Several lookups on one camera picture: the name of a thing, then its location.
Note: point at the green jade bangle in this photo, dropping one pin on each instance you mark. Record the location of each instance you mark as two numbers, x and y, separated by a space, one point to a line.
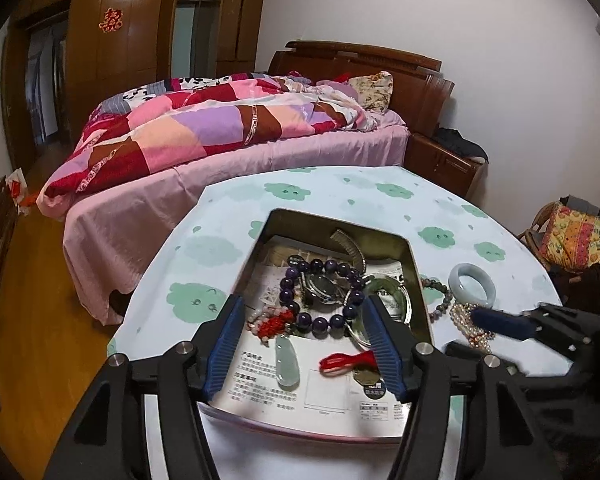
402 300

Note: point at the rectangular metal tin box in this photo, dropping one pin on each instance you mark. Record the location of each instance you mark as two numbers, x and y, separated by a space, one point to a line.
290 222

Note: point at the dark folded clothes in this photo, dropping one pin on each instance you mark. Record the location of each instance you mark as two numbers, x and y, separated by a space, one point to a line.
460 141

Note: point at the printed paper leaflet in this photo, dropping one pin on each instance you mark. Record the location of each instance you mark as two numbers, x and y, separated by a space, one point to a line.
275 375

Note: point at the dark maroon garment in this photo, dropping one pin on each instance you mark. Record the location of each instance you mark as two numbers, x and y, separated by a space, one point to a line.
580 287

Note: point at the pale jade bangle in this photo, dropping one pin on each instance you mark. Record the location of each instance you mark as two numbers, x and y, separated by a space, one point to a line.
487 292

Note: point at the patchwork quilt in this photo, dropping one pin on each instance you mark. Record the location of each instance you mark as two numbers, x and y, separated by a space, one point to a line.
180 130

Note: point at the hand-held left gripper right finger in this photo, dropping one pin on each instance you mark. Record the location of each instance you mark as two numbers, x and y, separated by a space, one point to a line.
386 350

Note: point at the floral pillow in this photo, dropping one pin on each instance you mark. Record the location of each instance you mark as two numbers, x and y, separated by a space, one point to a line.
375 89

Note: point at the wicker chair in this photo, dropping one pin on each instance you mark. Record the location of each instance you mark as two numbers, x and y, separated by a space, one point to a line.
532 225

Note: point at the brown wooden wardrobe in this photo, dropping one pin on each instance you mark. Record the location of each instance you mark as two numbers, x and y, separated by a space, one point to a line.
130 45

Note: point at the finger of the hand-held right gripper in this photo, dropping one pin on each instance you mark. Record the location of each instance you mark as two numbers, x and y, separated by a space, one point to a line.
502 324
460 349

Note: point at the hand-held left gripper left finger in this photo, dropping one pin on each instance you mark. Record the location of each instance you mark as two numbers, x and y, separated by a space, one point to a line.
224 350

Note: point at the silver metal wristwatch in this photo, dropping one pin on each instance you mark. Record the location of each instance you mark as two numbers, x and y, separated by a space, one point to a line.
325 287

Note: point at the red and white bag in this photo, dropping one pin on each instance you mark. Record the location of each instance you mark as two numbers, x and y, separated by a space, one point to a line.
17 187

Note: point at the colourful patterned cushion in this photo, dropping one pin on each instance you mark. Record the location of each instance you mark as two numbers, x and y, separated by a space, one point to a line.
575 235

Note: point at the wooden bed headboard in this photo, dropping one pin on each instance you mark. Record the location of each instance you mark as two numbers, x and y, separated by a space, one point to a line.
410 80

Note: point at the pale jade pendant red beads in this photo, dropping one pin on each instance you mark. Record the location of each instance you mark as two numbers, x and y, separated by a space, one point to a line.
287 365

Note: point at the red paper decoration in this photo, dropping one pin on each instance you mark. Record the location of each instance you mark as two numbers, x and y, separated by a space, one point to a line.
110 20

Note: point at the wooden nightstand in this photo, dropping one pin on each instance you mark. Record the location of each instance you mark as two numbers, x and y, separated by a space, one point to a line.
445 165

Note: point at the bed with patchwork quilt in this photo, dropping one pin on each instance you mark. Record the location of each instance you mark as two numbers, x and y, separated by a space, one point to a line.
145 220

